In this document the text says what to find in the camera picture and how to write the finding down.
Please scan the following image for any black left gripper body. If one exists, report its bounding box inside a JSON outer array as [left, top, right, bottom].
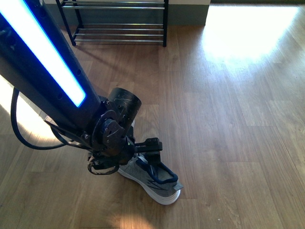
[[87, 110, 135, 175]]

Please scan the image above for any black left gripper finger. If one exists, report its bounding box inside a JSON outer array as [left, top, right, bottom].
[[135, 137, 163, 165]]

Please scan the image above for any grey sneaker one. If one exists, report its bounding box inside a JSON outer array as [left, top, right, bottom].
[[118, 153, 183, 205]]

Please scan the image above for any black metal shoe rack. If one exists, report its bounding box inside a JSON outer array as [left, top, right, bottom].
[[56, 0, 169, 46]]

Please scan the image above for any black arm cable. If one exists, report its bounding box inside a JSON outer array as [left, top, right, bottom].
[[11, 87, 70, 150]]

